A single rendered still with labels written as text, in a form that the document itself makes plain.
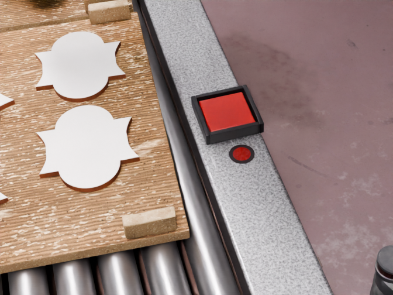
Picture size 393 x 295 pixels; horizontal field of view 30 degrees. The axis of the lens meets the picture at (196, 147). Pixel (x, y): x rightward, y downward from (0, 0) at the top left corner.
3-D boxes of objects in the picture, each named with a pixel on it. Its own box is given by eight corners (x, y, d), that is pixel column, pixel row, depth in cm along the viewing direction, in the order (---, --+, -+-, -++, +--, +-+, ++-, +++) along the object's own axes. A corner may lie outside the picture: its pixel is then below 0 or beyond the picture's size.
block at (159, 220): (175, 219, 82) (174, 203, 80) (178, 232, 81) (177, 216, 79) (123, 229, 81) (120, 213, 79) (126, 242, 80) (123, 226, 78)
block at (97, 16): (130, 12, 108) (127, -4, 106) (131, 20, 107) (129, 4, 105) (89, 19, 108) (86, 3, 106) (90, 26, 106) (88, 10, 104)
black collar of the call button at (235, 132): (245, 93, 98) (246, 83, 97) (264, 132, 93) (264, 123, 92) (191, 105, 97) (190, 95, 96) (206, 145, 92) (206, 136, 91)
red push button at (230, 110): (242, 98, 98) (242, 91, 97) (255, 129, 94) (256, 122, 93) (198, 107, 97) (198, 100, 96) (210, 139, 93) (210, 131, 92)
